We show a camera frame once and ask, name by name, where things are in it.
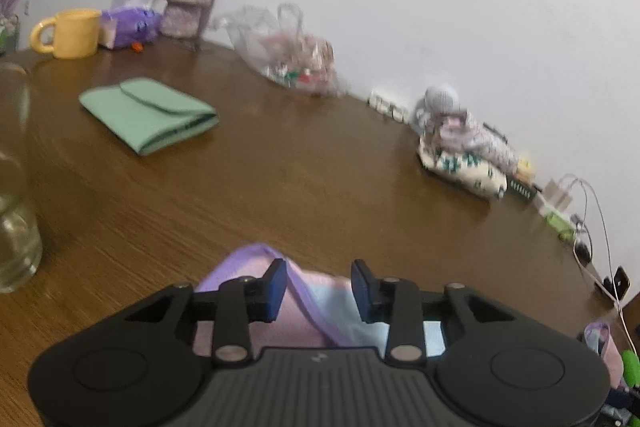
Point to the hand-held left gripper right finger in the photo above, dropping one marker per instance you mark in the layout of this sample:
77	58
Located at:
363	296

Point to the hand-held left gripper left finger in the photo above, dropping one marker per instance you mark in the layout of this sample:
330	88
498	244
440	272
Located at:
274	294

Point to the pink and blue cloth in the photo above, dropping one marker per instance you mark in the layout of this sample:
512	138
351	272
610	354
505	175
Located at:
320	302

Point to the cream cloth with green flowers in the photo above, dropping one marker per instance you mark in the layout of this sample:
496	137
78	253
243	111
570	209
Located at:
465	172

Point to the dark green box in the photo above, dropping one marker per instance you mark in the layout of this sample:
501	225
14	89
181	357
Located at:
522	189

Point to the small white plastic object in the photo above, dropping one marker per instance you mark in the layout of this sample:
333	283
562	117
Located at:
389	106

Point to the translucent green box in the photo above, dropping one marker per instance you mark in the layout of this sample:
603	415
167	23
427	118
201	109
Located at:
560	226

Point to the folded green cloth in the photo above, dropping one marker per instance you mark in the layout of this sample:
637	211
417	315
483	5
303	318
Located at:
150	114

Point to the clear plastic bag of snacks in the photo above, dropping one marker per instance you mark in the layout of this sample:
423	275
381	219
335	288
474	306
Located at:
290	54

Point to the clear drinking glass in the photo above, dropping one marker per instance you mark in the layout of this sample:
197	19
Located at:
15	207

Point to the bright green case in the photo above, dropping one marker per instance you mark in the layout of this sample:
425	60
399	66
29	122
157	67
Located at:
631	369

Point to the purple tissue pack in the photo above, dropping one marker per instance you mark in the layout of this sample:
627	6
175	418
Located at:
130	27

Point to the yellow mug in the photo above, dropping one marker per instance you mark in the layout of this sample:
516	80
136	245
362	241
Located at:
75	34

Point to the lavender sprigs in jar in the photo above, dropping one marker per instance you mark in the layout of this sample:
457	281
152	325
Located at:
10	17

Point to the black phone holder mount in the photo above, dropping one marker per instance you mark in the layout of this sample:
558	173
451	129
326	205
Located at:
620	281

